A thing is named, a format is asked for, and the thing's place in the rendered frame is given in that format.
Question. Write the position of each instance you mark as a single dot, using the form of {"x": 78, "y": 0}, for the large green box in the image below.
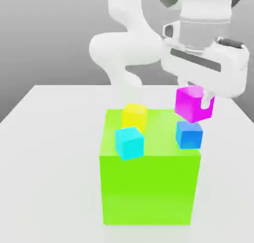
{"x": 148, "y": 187}

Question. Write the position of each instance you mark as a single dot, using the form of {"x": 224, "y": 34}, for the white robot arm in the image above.
{"x": 123, "y": 48}

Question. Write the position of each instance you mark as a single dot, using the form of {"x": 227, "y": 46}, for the small yellow cube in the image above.
{"x": 134, "y": 115}

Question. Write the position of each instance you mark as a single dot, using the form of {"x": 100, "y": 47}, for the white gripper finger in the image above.
{"x": 206, "y": 100}
{"x": 182, "y": 83}

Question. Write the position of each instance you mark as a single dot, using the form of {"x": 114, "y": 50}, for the small blue cube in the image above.
{"x": 189, "y": 135}

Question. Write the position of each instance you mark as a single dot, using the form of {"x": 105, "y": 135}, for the small magenta cube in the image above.
{"x": 190, "y": 105}

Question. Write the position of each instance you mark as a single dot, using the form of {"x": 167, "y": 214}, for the small cyan cube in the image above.
{"x": 130, "y": 143}

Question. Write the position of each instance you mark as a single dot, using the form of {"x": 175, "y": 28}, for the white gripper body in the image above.
{"x": 198, "y": 72}

